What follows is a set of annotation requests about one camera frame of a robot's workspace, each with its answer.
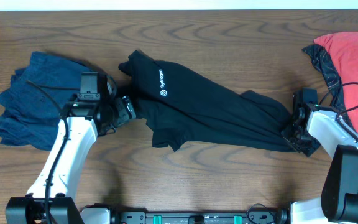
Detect folded navy blue shorts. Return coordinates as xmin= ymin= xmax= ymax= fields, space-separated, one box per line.
xmin=0 ymin=52 xmax=91 ymax=151

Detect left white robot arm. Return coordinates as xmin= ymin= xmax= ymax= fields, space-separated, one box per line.
xmin=5 ymin=72 xmax=136 ymax=223

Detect black t-shirt with logo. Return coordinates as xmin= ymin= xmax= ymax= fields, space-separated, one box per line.
xmin=119 ymin=50 xmax=294 ymax=152

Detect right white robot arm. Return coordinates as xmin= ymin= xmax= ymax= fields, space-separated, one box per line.
xmin=277 ymin=88 xmax=358 ymax=223

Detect black patterned garment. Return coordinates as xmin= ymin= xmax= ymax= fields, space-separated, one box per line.
xmin=302 ymin=44 xmax=346 ymax=111

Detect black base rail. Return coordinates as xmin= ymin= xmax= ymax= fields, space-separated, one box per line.
xmin=79 ymin=203 xmax=291 ymax=224

